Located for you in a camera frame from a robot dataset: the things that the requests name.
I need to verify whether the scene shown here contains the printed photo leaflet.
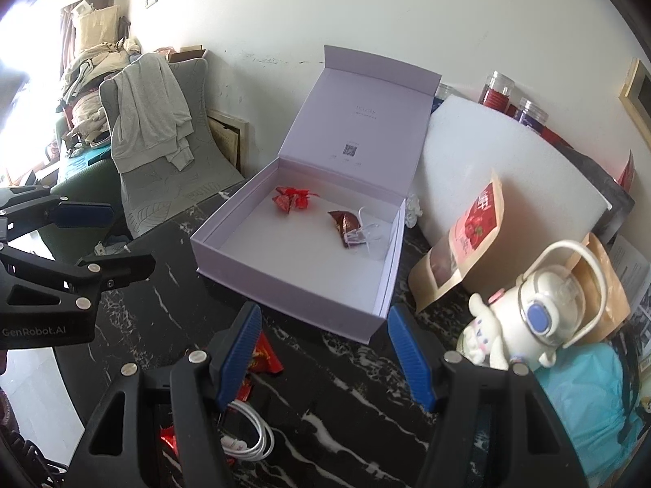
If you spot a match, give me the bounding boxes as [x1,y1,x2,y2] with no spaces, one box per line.
[609,235,650,331]

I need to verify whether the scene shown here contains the light blue plastic bag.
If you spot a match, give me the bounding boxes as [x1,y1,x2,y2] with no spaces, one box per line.
[535,344,643,487]

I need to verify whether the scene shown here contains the white cartoon dog water bottle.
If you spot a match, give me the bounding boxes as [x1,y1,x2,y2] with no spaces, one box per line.
[457,240,608,370]

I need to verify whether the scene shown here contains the clear jar behind box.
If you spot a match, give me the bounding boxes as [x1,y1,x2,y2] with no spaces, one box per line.
[431,83,457,111]

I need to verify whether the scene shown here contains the red ketchup style snack packet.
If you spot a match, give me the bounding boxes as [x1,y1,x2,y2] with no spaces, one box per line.
[236,378,251,402]

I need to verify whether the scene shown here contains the brown paper bag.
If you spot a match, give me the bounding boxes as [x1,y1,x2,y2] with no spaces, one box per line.
[568,233,631,345]

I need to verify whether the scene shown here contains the red candy packet white text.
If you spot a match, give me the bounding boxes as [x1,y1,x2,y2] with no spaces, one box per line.
[273,186,295,214]

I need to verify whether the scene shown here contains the crumpled white tissue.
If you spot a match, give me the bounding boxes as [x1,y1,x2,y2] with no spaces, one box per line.
[405,193,423,229]

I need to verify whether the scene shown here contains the clear acrylic holder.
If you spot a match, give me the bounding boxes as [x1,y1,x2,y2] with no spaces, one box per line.
[343,206,391,260]

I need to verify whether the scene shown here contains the wooden picture frame on floor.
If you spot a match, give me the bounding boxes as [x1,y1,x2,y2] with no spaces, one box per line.
[206,108,251,176]

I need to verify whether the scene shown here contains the red gold character snack packet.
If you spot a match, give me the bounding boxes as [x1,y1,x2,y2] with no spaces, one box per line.
[160,425,179,460]

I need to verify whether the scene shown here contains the pile of clothes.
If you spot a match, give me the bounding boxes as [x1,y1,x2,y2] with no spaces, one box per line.
[56,37,142,152]

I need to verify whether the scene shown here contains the white usb cable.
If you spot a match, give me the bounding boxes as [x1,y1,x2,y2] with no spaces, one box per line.
[217,399,276,464]

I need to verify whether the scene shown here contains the white foam board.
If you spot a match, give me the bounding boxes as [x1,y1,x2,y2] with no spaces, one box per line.
[414,96,607,279]

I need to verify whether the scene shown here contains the clear jar red contents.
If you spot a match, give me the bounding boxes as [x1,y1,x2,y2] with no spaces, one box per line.
[479,71,515,113]

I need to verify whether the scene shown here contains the wooden wall frame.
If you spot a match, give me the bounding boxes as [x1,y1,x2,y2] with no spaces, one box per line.
[619,59,651,148]

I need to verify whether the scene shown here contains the clear jar purple label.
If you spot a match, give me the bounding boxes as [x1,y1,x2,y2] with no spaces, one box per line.
[513,97,548,135]

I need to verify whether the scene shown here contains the grey sweatshirt on chair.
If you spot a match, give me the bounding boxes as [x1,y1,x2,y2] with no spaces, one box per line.
[110,53,194,174]

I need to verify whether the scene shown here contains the red cartoon figure snack packet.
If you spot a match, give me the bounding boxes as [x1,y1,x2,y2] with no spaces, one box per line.
[248,331,284,375]

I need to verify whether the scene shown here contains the dark green sofa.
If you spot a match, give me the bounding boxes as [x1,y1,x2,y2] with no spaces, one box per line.
[39,159,131,264]

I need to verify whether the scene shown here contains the open lavender gift box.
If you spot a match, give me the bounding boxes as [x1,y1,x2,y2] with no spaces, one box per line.
[191,46,440,344]

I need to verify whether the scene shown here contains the kraft hawthorn snack pouch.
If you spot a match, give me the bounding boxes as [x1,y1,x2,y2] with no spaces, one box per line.
[407,171,504,313]

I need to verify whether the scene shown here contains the dark brown candy packet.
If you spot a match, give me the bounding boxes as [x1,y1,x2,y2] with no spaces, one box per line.
[329,210,365,248]

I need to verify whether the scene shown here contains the black board behind foam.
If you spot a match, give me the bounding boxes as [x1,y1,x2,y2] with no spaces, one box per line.
[542,128,634,246]

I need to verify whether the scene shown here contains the grey leaf pattern chair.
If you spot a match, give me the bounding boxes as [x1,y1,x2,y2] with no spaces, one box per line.
[99,53,244,238]

